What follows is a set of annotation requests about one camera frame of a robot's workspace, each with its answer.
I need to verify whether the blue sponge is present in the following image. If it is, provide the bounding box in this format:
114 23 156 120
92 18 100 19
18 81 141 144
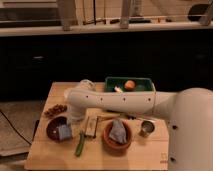
58 125 72 140

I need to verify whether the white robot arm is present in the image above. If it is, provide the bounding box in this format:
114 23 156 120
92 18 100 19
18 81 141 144
64 80 213 171

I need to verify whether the purple bowl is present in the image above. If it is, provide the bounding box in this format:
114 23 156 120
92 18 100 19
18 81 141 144
46 116 70 142

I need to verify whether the orange fruit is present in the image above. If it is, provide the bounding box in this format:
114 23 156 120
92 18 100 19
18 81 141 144
124 80 135 91

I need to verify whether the green tray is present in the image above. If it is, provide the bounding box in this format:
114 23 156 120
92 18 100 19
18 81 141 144
105 77 155 92

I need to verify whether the grey folded cloth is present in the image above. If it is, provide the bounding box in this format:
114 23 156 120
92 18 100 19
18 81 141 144
109 119 127 144

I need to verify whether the brown grape bunch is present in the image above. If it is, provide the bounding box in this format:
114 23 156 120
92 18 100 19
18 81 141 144
44 104 67 118

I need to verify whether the green cucumber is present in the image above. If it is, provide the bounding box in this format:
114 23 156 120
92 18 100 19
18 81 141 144
75 131 85 157

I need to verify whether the orange plate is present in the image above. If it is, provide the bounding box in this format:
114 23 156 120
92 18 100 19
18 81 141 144
102 119 132 151

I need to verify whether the metal cup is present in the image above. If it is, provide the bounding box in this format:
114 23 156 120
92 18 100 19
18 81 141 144
140 120 155 138

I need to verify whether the wooden block with handle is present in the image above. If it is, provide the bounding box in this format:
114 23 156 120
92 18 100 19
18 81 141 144
85 116 98 137

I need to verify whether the black cable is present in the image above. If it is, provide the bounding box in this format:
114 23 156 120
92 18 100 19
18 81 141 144
0 109 33 146

